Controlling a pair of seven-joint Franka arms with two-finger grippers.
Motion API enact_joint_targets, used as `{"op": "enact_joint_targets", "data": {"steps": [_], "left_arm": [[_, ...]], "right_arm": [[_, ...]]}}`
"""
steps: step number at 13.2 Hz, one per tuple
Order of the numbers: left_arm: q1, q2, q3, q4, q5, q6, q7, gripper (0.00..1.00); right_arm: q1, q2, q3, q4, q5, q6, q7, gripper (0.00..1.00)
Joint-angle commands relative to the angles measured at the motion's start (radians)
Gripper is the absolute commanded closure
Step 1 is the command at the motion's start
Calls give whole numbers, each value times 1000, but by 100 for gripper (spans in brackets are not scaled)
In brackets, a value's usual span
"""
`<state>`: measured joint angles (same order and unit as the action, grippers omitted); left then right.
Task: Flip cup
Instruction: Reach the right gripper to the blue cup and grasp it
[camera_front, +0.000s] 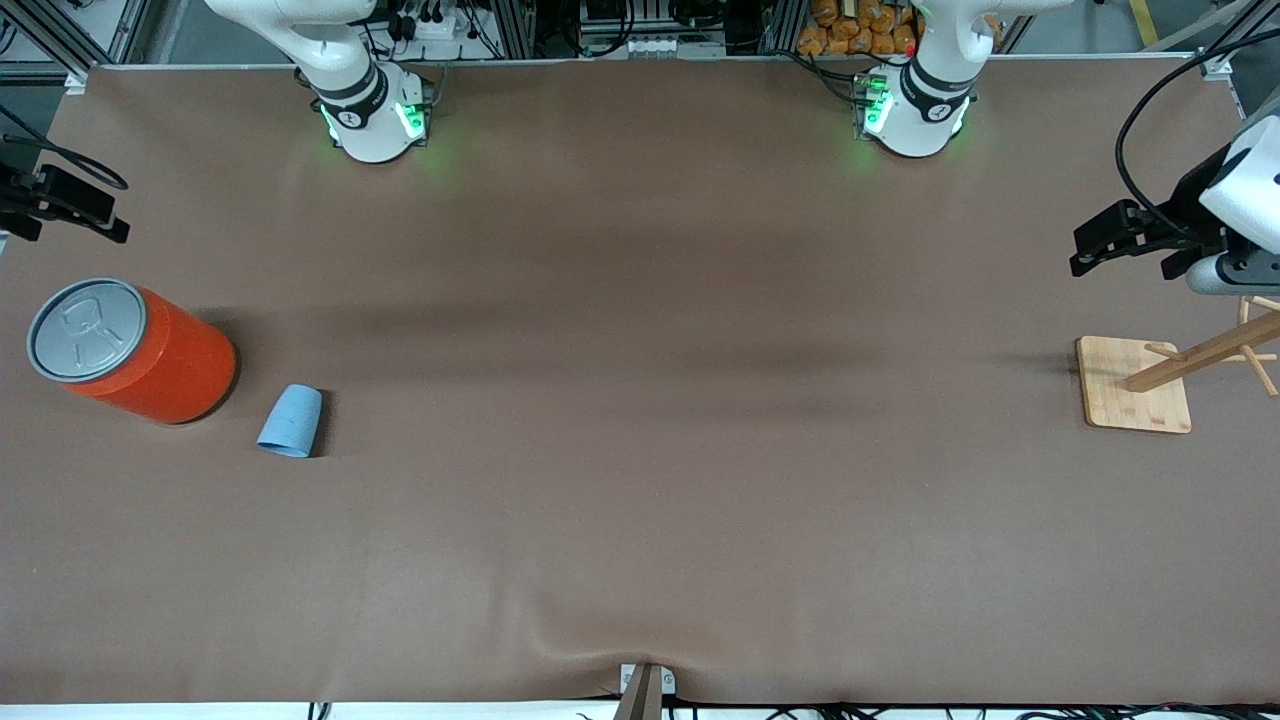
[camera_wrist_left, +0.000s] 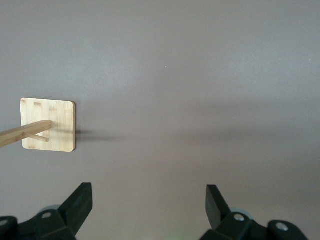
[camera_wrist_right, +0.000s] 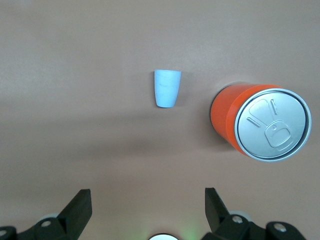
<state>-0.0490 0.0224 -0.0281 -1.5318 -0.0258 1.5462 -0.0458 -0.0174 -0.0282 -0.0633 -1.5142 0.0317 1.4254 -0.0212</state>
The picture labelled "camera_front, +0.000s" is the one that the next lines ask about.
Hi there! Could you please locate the light blue plastic cup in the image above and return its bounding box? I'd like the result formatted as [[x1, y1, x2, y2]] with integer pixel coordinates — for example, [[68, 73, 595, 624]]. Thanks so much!
[[257, 384, 324, 459]]

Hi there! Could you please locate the white power strip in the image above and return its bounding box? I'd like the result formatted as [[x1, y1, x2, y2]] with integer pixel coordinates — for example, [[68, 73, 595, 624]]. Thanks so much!
[[390, 0, 487, 41]]

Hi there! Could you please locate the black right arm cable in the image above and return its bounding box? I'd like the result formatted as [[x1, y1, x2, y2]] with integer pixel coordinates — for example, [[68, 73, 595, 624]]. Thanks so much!
[[0, 105, 129, 191]]

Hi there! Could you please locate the white terminal strip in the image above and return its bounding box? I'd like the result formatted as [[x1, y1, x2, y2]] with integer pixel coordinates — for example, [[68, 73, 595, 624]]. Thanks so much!
[[600, 35, 727, 59]]

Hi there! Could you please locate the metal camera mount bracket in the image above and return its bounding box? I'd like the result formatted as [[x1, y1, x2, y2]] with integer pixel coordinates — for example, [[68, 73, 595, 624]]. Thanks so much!
[[612, 662, 677, 720]]

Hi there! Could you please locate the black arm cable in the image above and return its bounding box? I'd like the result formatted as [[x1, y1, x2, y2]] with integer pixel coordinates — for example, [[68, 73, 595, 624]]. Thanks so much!
[[1115, 30, 1280, 241], [0, 105, 129, 191]]

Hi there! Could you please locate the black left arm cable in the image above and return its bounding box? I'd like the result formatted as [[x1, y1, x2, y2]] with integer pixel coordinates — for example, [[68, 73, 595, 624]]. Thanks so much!
[[1115, 30, 1280, 241]]

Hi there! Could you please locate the orange can with grey lid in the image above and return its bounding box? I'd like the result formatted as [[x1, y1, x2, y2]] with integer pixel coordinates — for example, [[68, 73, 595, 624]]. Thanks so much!
[[27, 278, 239, 426]]

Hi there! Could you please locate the brown table mat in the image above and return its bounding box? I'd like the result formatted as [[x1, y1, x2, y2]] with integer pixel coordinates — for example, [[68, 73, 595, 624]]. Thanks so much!
[[0, 55, 1280, 706]]

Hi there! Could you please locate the wooden mug tree stand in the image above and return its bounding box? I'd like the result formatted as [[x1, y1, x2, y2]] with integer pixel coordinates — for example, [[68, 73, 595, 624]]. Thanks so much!
[[1076, 294, 1280, 435]]

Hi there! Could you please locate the bag of orange fruits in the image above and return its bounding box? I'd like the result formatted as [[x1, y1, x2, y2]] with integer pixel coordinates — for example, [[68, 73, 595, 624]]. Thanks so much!
[[797, 0, 921, 58]]

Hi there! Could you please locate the aluminium cell frame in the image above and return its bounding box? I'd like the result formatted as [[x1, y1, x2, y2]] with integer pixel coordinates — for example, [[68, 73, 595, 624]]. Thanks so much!
[[0, 0, 153, 81]]

